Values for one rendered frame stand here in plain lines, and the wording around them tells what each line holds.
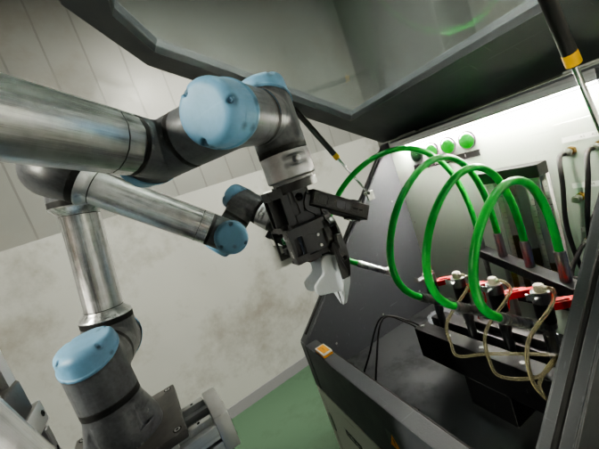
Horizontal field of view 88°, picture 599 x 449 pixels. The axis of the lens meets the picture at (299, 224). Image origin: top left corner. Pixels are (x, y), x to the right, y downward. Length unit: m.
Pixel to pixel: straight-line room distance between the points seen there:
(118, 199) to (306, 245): 0.42
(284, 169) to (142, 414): 0.61
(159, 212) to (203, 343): 1.75
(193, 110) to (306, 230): 0.21
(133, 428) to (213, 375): 1.69
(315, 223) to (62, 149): 0.30
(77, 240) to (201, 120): 0.58
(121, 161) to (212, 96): 0.13
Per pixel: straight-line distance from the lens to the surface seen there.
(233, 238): 0.69
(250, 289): 2.39
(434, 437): 0.67
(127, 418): 0.81
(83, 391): 0.79
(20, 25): 2.61
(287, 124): 0.45
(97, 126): 0.38
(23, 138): 0.35
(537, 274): 0.78
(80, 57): 2.51
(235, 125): 0.34
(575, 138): 0.86
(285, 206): 0.45
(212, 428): 0.85
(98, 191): 0.73
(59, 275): 2.26
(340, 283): 0.49
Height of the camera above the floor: 1.43
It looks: 8 degrees down
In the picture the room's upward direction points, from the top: 20 degrees counter-clockwise
